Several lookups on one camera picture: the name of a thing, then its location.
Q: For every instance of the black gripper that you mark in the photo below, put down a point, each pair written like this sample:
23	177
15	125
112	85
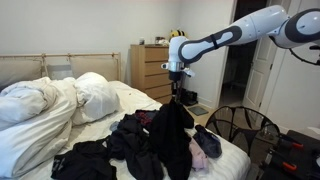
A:
175	78

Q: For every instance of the black sweater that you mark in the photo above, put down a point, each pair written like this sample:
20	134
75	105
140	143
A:
170	141

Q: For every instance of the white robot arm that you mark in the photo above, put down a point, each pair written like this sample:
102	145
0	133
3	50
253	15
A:
285	32

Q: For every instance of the black mesh laundry basket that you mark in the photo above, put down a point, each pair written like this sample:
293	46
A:
246	128

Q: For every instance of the black bag on floor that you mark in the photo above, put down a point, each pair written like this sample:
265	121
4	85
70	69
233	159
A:
188	98

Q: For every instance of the wooden chest of drawers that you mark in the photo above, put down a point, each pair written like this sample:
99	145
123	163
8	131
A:
147	74

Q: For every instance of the grey floor scale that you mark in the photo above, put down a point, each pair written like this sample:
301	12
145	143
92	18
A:
198	110

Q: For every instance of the bee plush toy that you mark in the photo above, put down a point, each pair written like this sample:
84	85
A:
175	33

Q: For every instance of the red black plaid garment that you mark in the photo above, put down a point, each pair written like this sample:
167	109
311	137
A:
145	117

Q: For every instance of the dark blue garment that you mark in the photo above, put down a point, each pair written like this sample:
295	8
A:
208	142

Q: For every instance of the black garment middle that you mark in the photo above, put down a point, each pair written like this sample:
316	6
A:
130	143

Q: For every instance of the white door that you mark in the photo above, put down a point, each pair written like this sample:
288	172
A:
259	73

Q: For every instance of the white pillow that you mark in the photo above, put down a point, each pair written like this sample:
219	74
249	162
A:
96	98

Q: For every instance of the pink garment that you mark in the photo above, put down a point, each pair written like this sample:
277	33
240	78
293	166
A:
199	158

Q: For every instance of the black garment front left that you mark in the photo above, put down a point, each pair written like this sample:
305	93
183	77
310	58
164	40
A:
85	161

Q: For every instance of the white rumpled duvet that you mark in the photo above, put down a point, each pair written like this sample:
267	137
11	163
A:
35	123

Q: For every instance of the wooden bed headboard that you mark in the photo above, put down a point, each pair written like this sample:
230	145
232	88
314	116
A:
21	67

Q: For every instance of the black clamp orange handles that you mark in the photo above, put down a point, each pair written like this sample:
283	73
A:
305	158

